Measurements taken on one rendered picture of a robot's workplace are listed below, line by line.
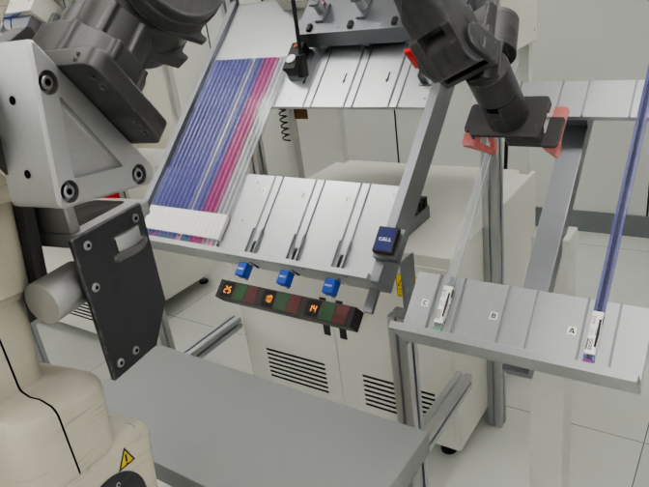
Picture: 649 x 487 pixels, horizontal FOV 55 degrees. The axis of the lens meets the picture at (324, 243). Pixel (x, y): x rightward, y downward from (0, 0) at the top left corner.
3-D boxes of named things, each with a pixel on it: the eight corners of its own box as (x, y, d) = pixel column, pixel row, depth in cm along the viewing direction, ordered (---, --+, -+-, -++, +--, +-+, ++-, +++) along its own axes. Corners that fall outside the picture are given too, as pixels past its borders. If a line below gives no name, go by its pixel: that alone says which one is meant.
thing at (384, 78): (435, 120, 129) (427, 106, 125) (205, 116, 165) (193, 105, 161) (474, -7, 138) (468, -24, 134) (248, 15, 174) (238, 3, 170)
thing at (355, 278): (381, 292, 119) (366, 278, 113) (149, 247, 155) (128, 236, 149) (383, 286, 119) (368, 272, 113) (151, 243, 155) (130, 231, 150)
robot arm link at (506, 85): (459, 86, 79) (504, 77, 76) (465, 42, 81) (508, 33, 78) (476, 117, 84) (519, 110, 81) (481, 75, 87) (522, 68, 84)
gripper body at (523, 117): (484, 103, 92) (467, 72, 87) (553, 103, 86) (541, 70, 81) (471, 141, 91) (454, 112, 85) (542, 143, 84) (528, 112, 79)
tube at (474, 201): (440, 337, 94) (438, 335, 93) (432, 336, 94) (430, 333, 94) (520, 65, 109) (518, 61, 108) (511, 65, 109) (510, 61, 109)
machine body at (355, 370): (461, 471, 165) (450, 259, 140) (258, 401, 203) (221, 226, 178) (534, 344, 212) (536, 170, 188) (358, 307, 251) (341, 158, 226)
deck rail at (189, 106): (149, 247, 155) (131, 238, 150) (144, 246, 156) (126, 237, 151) (249, 16, 174) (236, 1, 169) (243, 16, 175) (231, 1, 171)
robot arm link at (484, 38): (414, 70, 79) (466, 39, 72) (425, 0, 83) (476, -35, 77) (475, 114, 85) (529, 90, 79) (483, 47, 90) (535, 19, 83)
